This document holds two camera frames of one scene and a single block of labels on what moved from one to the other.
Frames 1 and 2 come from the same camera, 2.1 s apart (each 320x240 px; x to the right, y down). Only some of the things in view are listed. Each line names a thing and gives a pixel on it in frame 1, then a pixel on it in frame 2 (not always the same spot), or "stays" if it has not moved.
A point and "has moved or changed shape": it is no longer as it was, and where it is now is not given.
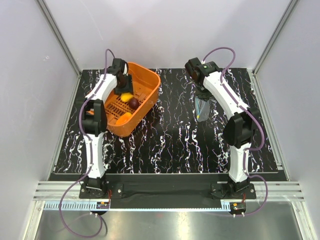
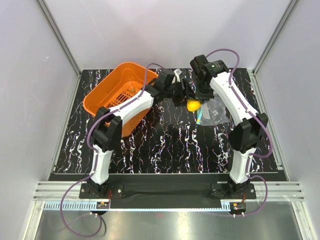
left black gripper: x=128 y=88 -> x=183 y=97
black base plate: x=164 y=186 stays
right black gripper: x=204 y=96 stays
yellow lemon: x=126 y=96 -> x=193 y=105
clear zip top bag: x=202 y=109 has moved or changed shape
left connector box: x=102 y=205 stays
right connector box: x=237 y=208 stays
